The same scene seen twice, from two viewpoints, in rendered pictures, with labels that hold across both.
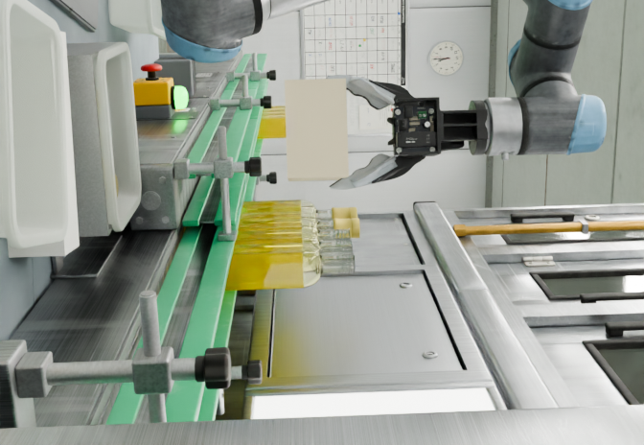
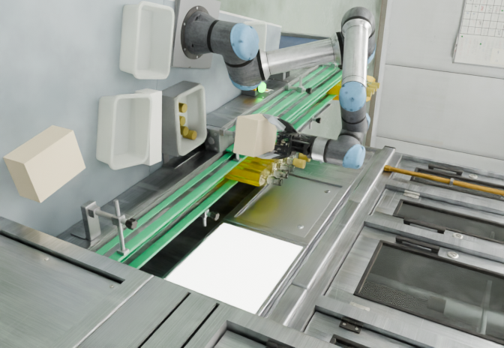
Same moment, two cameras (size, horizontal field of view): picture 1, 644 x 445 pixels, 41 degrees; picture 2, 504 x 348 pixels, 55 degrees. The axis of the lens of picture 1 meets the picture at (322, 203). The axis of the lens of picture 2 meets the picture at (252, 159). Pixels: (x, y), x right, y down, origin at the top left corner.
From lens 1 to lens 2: 0.87 m
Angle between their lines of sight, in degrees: 29
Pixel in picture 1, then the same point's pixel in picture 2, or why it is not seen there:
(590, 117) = (351, 156)
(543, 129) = (331, 157)
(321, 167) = (244, 151)
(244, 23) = (256, 78)
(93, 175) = (173, 136)
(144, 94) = not seen: hidden behind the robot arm
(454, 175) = not seen: outside the picture
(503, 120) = (316, 148)
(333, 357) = (265, 215)
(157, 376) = (116, 221)
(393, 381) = (273, 232)
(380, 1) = not seen: outside the picture
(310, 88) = (245, 121)
